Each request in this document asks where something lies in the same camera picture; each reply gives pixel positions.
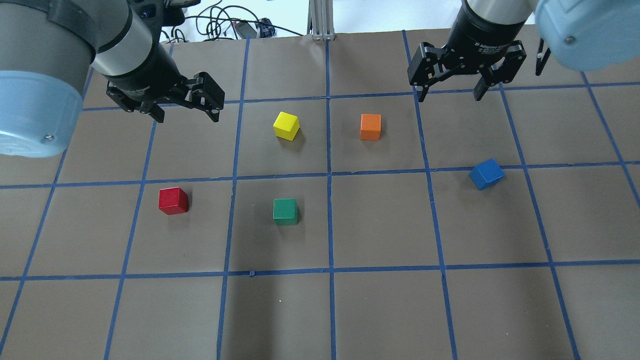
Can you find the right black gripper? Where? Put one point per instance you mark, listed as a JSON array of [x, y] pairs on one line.
[[484, 41]]

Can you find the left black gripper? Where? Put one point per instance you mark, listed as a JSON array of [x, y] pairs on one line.
[[148, 71]]

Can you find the red wooden block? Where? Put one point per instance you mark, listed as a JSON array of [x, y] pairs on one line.
[[173, 201]]

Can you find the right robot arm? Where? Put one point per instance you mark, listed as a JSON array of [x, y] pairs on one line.
[[583, 35]]

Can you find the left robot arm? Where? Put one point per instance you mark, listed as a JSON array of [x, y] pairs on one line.
[[48, 48]]

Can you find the blue wooden block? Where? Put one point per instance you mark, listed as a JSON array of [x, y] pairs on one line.
[[486, 174]]

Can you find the orange wooden block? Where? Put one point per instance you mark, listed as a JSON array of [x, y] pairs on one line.
[[370, 128]]

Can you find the yellow wooden block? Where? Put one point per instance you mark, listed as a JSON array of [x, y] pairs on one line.
[[286, 126]]

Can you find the green wooden block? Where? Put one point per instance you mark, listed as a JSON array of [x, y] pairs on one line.
[[285, 212]]

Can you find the aluminium frame post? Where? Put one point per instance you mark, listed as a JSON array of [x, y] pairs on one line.
[[320, 20]]

